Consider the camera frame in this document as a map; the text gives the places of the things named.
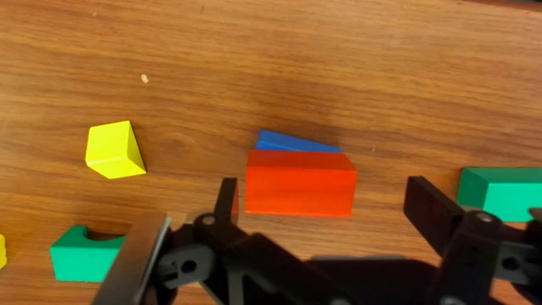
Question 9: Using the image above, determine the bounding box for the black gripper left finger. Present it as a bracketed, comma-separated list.
[213, 178, 239, 224]

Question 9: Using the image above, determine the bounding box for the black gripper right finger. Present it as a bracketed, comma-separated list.
[403, 176, 464, 270]

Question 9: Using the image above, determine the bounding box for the orange rectangular block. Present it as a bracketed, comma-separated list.
[245, 151, 357, 217]

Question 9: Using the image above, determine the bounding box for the large green rectangular block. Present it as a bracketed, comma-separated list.
[455, 168, 542, 222]

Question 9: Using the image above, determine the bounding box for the blue rectangular block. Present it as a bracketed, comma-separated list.
[256, 131, 339, 153]

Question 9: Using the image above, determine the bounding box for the yellow wedge block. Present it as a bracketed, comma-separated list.
[84, 121, 145, 180]

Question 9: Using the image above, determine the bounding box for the green arch block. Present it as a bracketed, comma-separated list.
[49, 226, 123, 283]

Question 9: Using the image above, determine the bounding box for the small yellow cube block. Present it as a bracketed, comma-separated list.
[0, 234, 7, 270]

